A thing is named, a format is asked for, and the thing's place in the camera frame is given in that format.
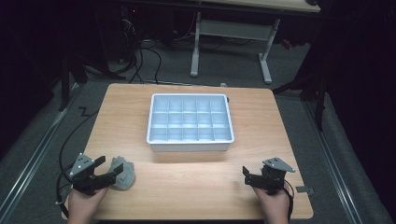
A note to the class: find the white-framed desk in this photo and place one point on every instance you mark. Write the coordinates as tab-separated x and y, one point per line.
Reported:
233	30

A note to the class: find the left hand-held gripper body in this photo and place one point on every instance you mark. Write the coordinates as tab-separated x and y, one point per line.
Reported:
81	174

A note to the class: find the white divided storage box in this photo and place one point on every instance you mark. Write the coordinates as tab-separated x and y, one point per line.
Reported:
190	123

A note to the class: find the metal floor rail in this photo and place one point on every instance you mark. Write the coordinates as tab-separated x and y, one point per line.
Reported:
331	161
34	159

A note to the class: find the person's right hand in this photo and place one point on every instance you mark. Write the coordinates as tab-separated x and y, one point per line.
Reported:
274	207

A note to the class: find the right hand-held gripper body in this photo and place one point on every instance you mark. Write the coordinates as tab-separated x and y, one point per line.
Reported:
272	175

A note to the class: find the small grey tape piece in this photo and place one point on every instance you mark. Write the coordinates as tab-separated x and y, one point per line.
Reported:
304	189

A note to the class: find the person's left hand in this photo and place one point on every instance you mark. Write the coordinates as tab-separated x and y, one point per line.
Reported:
82	207

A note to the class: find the grey cloth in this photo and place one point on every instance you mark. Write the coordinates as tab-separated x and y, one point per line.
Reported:
125	175

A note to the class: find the black metal stand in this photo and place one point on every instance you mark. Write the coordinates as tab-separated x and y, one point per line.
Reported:
320	105
64	90

